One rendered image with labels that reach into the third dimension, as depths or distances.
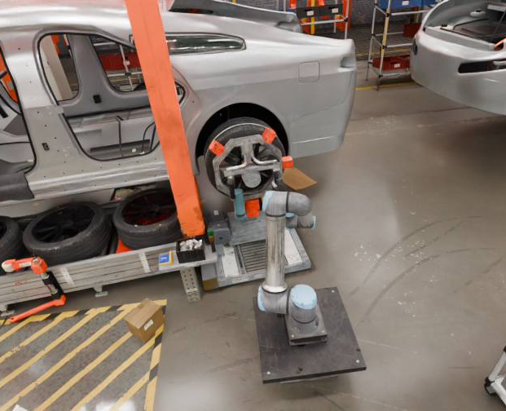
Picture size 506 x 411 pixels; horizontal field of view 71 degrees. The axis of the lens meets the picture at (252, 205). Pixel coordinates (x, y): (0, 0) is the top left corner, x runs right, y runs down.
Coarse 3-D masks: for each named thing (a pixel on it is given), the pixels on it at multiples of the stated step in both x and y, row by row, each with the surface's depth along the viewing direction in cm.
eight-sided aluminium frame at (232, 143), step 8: (248, 136) 268; (256, 136) 267; (232, 144) 264; (240, 144) 266; (264, 144) 270; (272, 144) 276; (224, 152) 267; (280, 152) 276; (216, 160) 269; (280, 160) 280; (216, 168) 278; (280, 168) 285; (216, 176) 277; (280, 176) 289; (216, 184) 283; (224, 184) 289; (224, 192) 287; (248, 192) 297; (256, 192) 298; (264, 192) 295
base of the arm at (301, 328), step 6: (288, 318) 221; (294, 318) 212; (318, 318) 217; (294, 324) 214; (300, 324) 211; (306, 324) 210; (312, 324) 212; (318, 324) 216; (294, 330) 215; (300, 330) 213; (306, 330) 212; (312, 330) 213
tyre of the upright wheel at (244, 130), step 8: (232, 120) 283; (240, 120) 280; (248, 120) 280; (256, 120) 284; (216, 128) 286; (224, 128) 276; (232, 128) 270; (240, 128) 268; (248, 128) 269; (256, 128) 270; (264, 128) 275; (216, 136) 276; (224, 136) 269; (232, 136) 270; (240, 136) 271; (208, 144) 283; (224, 144) 272; (280, 144) 282; (208, 152) 277; (208, 160) 277; (208, 168) 281; (208, 176) 286
